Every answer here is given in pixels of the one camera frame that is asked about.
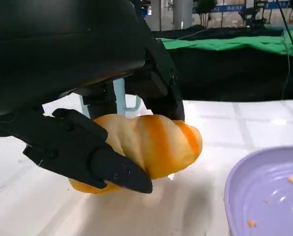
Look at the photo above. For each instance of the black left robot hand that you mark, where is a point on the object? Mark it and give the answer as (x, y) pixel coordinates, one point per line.
(62, 44)

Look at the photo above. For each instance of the orange and white bread roll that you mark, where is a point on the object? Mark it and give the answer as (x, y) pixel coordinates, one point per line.
(156, 147)

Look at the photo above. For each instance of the pale green mug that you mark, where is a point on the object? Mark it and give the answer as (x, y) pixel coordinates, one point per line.
(119, 98)

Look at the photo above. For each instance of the grey pillar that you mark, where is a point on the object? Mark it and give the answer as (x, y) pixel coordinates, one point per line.
(183, 12)

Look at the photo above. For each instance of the green cloth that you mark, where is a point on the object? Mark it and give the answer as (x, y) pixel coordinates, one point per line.
(222, 43)

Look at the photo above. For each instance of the black cloth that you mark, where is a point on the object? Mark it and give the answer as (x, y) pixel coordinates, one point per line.
(235, 73)

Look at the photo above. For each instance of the lilac plate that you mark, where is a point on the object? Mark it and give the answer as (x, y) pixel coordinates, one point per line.
(264, 196)

